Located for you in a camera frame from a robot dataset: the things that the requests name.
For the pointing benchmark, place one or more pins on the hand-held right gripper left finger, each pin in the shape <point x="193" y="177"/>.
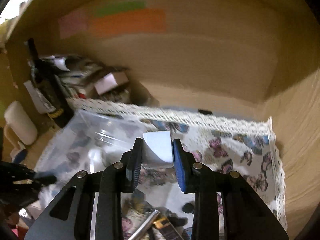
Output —
<point x="135" y="166"/>

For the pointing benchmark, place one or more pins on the orange paper sheet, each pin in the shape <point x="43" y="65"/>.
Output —
<point x="128" y="23"/>

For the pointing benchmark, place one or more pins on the green paper sheet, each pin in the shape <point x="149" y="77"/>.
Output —
<point x="120" y="8"/>

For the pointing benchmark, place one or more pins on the butterfly print lace tablecloth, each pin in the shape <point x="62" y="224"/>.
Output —
<point x="225" y="155"/>

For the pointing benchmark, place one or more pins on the small black round object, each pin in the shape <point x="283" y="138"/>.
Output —
<point x="188" y="207"/>

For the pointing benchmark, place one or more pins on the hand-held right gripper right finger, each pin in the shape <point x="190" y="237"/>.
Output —
<point x="178" y="165"/>

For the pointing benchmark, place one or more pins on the yellow and black tool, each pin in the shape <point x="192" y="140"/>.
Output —
<point x="166" y="227"/>

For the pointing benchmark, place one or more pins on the clear plastic storage box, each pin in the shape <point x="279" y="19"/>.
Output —
<point x="97" y="140"/>

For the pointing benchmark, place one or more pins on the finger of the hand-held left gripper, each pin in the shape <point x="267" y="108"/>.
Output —
<point x="27" y="182"/>

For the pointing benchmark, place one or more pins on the pile of papers and packets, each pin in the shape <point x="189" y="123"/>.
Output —
<point x="75" y="80"/>

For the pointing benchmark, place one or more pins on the pink paper sheet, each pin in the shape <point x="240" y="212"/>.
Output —
<point x="73" y="25"/>

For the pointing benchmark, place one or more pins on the silver metal tube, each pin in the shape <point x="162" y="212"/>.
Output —
<point x="145" y="225"/>

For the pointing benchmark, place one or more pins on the dark glass bottle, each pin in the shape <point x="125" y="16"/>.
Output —
<point x="51" y="90"/>

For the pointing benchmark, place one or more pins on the open cardboard box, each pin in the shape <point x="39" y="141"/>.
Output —
<point x="110" y="80"/>

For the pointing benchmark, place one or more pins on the small white box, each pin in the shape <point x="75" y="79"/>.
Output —
<point x="158" y="150"/>

